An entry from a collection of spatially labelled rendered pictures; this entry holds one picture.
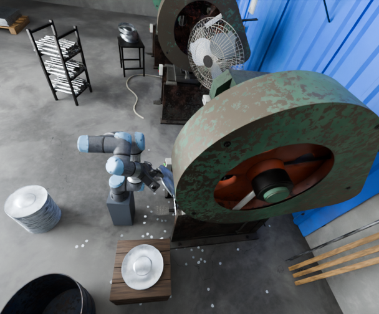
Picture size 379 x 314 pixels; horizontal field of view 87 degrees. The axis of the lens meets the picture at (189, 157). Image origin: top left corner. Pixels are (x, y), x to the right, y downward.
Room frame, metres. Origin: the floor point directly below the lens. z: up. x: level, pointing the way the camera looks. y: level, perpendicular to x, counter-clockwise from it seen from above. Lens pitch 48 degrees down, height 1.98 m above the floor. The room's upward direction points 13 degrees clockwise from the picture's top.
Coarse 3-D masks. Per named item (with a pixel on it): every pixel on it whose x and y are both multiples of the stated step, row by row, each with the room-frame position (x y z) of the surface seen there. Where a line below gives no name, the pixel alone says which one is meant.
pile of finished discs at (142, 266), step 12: (132, 252) 0.39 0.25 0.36; (144, 252) 0.41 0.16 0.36; (156, 252) 0.43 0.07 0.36; (132, 264) 0.31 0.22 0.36; (144, 264) 0.33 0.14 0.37; (156, 264) 0.35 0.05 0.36; (132, 276) 0.24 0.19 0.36; (144, 276) 0.26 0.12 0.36; (156, 276) 0.28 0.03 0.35; (144, 288) 0.19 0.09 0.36
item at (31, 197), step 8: (16, 192) 0.63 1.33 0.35; (24, 192) 0.65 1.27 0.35; (32, 192) 0.66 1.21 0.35; (40, 192) 0.68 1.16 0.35; (8, 200) 0.55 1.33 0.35; (16, 200) 0.57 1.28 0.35; (24, 200) 0.58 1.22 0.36; (32, 200) 0.59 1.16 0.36; (40, 200) 0.61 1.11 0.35; (8, 208) 0.49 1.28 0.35; (16, 208) 0.51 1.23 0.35; (24, 208) 0.52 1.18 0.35; (32, 208) 0.53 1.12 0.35; (16, 216) 0.45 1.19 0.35; (24, 216) 0.46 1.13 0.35
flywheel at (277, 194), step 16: (304, 144) 0.63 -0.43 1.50; (256, 160) 0.58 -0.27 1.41; (272, 160) 0.60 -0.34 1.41; (288, 160) 0.63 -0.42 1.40; (320, 160) 0.69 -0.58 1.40; (240, 176) 0.57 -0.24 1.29; (256, 176) 0.54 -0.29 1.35; (272, 176) 0.52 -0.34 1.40; (288, 176) 0.54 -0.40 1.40; (304, 176) 0.69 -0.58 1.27; (320, 176) 0.67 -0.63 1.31; (224, 192) 0.56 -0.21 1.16; (240, 192) 0.59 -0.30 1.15; (256, 192) 0.48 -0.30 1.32; (272, 192) 0.47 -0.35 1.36; (288, 192) 0.49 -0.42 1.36; (240, 208) 0.54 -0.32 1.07; (256, 208) 0.59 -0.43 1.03
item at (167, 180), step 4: (160, 168) 0.72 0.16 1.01; (164, 168) 0.77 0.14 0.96; (164, 172) 0.72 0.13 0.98; (168, 172) 0.77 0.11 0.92; (164, 176) 0.67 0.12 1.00; (168, 176) 0.71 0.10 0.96; (172, 176) 0.76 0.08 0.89; (164, 180) 0.63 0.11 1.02; (168, 180) 0.67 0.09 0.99; (172, 180) 0.70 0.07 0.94; (164, 184) 0.59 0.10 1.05; (168, 184) 0.63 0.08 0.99; (172, 184) 0.66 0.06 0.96; (168, 188) 0.59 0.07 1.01; (172, 188) 0.62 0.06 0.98; (168, 192) 0.56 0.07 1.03; (172, 192) 0.59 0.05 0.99
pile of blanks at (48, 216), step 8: (48, 200) 0.64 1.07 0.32; (40, 208) 0.55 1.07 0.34; (48, 208) 0.59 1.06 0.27; (56, 208) 0.65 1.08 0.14; (32, 216) 0.49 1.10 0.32; (40, 216) 0.51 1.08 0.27; (48, 216) 0.55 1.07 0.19; (56, 216) 0.60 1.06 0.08; (24, 224) 0.44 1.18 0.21; (32, 224) 0.46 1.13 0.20; (40, 224) 0.48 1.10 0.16; (48, 224) 0.51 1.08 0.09; (56, 224) 0.56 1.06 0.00; (32, 232) 0.44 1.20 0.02; (40, 232) 0.46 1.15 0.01
